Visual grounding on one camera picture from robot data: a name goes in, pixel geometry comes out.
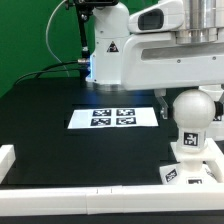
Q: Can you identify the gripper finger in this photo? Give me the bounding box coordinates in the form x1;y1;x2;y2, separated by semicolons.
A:
214;93;224;121

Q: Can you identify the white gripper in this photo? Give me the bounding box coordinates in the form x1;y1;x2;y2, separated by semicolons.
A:
121;31;224;119

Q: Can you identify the white lamp bulb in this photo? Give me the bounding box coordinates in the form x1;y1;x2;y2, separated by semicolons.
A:
173;89;215;153

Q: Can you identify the white square lamp base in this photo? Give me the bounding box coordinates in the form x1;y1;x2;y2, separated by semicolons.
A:
159;138;219;185

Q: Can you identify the white lamp shade with markers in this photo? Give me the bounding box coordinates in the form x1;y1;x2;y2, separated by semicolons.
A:
199;85;224;141

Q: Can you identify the white right fence bar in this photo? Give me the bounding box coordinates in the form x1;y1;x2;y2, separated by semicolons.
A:
207;138;224;183

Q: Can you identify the white fence bar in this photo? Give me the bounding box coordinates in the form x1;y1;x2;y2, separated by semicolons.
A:
0;184;224;217
0;145;16;184
207;138;224;183

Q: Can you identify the marker sheet on table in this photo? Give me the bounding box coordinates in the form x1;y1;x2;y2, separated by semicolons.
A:
68;107;158;129

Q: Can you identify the white front fence bar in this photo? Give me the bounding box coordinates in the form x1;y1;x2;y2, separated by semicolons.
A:
0;184;224;217

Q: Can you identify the white left fence bar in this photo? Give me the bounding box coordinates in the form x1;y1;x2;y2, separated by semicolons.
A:
0;145;16;184

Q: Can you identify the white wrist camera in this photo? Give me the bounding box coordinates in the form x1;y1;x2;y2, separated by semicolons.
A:
128;0;184;34

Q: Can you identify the black camera stand pole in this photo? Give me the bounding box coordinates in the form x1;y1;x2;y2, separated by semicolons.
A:
64;0;93;79

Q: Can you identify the black cable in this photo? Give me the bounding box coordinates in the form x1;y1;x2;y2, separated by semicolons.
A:
12;60;88;87

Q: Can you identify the grey cable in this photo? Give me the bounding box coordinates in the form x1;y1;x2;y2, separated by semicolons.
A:
45;0;72;78

